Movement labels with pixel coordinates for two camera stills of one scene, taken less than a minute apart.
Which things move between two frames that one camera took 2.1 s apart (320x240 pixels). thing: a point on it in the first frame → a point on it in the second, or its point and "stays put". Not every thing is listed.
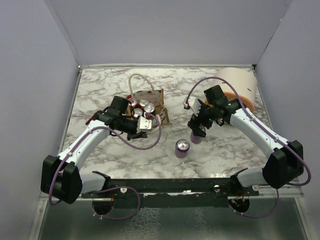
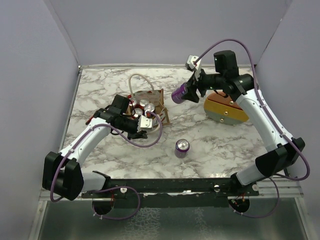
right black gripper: x=194 y=124 → x=191 y=95
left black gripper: x=135 y=135 stays put
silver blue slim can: x=133 y=102 stays put
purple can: x=181 y=148 stays put
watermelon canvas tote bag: x=156 y=97 stays put
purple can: x=196 y=139 → x=176 y=95
